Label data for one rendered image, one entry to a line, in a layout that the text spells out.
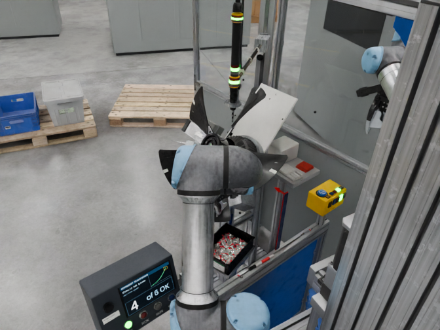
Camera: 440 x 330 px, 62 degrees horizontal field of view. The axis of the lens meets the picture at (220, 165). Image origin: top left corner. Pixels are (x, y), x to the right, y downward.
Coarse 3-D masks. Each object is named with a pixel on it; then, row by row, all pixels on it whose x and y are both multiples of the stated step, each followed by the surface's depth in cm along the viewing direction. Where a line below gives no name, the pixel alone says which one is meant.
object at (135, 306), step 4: (140, 296) 107; (132, 300) 106; (136, 300) 107; (140, 300) 108; (128, 304) 105; (132, 304) 106; (136, 304) 107; (140, 304) 108; (128, 308) 106; (132, 308) 107; (136, 308) 107; (140, 308) 108; (128, 312) 106; (132, 312) 107; (128, 316) 106
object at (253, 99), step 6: (252, 90) 178; (258, 90) 169; (252, 96) 171; (258, 96) 165; (264, 96) 161; (246, 102) 177; (252, 102) 166; (258, 102) 162; (246, 108) 168; (240, 114) 170
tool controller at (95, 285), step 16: (128, 256) 114; (144, 256) 112; (160, 256) 111; (96, 272) 108; (112, 272) 107; (128, 272) 106; (144, 272) 106; (160, 272) 110; (96, 288) 101; (112, 288) 101; (128, 288) 104; (144, 288) 108; (160, 288) 111; (176, 288) 115; (96, 304) 99; (112, 304) 101; (144, 304) 109; (96, 320) 104; (112, 320) 103; (144, 320) 110
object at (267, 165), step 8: (256, 152) 168; (264, 160) 161; (272, 160) 160; (280, 160) 159; (264, 168) 157; (272, 168) 156; (280, 168) 155; (264, 176) 154; (272, 176) 153; (256, 184) 153; (264, 184) 152
